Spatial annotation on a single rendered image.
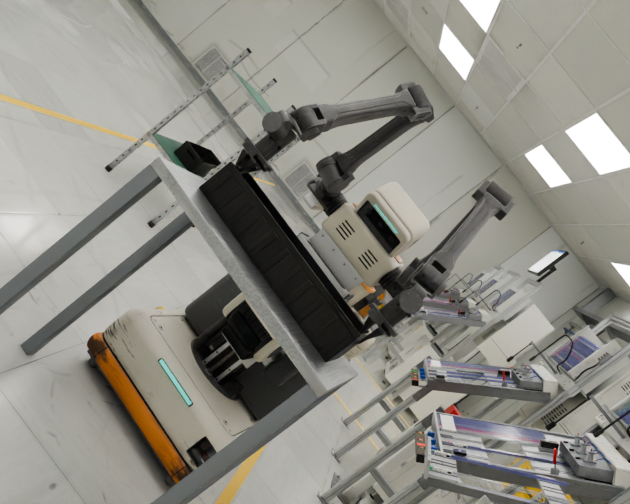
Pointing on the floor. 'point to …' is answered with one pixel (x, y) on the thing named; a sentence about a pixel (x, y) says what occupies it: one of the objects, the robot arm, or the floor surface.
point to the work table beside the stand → (234, 261)
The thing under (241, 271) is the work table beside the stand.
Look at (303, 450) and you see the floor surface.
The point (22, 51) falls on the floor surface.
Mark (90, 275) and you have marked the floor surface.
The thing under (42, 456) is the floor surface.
